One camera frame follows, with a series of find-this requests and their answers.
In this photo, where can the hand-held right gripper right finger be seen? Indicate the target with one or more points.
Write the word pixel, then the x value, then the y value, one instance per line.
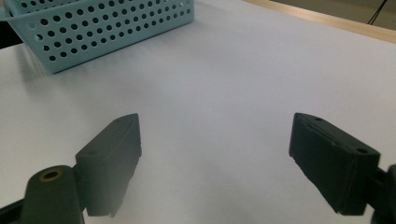
pixel 333 161

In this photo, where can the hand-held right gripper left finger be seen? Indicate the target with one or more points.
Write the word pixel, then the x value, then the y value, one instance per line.
pixel 106 168

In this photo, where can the light blue plastic basket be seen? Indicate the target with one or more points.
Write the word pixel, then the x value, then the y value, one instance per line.
pixel 93 34

